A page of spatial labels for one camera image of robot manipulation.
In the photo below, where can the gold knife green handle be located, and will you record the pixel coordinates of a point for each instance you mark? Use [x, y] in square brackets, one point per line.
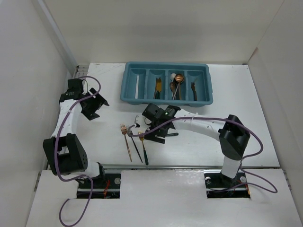
[159, 89]
[156, 88]

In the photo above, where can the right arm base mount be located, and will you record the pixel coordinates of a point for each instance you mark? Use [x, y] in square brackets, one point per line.
[219, 186]

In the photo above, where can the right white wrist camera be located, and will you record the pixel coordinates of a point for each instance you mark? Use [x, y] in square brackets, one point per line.
[140, 121]

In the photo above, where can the gold fork green handle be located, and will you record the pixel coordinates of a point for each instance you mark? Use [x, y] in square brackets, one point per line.
[141, 137]

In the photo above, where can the copper fork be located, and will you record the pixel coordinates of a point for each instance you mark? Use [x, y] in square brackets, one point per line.
[194, 90]

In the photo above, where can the dark grey fork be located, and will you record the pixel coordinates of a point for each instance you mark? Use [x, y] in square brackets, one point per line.
[135, 146]

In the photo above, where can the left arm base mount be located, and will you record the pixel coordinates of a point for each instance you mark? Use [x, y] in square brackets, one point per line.
[106, 186]

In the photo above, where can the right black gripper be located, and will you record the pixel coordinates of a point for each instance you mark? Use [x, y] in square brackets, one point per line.
[152, 136]

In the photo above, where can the blue plastic cutlery tray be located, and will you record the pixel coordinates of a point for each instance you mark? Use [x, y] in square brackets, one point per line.
[139, 79]

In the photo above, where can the copper round spoon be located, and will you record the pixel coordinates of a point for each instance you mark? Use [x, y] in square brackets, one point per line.
[179, 78]

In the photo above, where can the gold fork sideways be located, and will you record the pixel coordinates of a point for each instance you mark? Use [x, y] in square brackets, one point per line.
[172, 134]

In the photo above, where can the white silver round spoon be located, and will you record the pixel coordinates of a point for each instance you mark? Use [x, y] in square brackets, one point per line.
[172, 76]

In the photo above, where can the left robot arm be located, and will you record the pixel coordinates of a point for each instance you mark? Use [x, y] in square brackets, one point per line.
[64, 151]

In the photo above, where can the aluminium rail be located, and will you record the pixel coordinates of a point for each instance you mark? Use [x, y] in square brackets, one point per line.
[155, 167]

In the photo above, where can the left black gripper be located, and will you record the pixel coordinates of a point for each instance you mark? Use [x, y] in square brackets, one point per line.
[98, 102]

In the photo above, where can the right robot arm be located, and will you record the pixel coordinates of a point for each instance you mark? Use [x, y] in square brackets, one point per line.
[229, 132]

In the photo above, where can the rose gold fork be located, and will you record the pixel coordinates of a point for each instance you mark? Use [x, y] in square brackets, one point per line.
[124, 132]

